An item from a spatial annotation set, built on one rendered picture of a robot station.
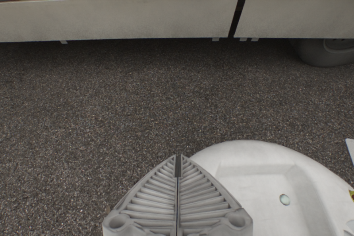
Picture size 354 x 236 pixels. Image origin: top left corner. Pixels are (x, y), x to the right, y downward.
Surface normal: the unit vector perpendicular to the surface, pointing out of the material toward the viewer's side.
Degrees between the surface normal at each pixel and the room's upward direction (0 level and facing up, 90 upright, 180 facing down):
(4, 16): 90
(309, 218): 73
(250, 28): 90
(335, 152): 0
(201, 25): 90
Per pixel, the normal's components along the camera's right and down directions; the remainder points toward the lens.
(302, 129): -0.04, -0.48
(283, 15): -0.04, 0.88
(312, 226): -0.97, -0.11
